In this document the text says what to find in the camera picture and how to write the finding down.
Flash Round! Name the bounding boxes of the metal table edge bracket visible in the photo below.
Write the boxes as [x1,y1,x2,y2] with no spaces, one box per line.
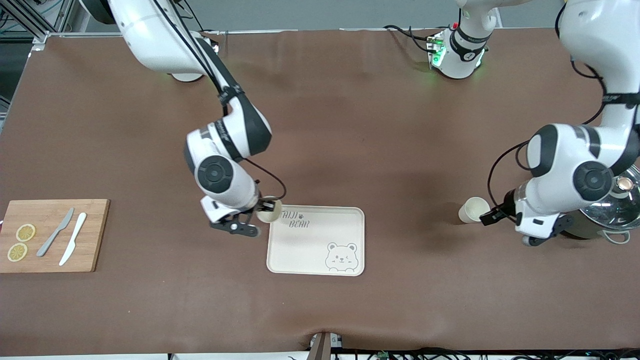
[309,331,344,360]

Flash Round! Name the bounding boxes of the black base cable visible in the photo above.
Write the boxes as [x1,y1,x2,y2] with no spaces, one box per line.
[180,0,222,37]
[382,24,437,54]

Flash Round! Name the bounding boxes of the aluminium frame post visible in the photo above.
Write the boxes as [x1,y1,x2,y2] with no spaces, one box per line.
[0,0,76,51]

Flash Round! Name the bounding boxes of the grey pot with glass lid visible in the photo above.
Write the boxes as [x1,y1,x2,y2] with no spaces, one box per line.
[562,162,640,245]

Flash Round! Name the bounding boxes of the brown table cover mat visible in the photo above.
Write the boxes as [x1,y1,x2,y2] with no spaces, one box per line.
[0,27,640,357]

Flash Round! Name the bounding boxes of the white plastic knife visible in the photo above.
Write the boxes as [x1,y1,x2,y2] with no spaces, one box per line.
[58,212,88,267]

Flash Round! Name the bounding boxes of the black right base cable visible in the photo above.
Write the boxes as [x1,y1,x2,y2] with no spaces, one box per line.
[180,0,222,37]

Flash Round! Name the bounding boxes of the cream bear print tray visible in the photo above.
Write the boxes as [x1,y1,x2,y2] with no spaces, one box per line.
[266,204,366,277]

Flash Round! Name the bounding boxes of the grey plastic knife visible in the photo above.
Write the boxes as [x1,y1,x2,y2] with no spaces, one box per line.
[36,207,75,258]

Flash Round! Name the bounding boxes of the black left base cable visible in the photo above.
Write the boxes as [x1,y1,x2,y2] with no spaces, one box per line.
[382,24,437,54]

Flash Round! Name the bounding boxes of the wooden cutting board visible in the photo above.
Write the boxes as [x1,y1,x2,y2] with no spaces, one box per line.
[0,199,111,274]

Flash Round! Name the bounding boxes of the white IKEA cup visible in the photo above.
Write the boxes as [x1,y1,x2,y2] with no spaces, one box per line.
[256,196,284,224]
[458,196,492,224]

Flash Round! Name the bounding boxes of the glass pot lid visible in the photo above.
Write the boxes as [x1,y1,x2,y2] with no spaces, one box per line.
[580,164,640,231]

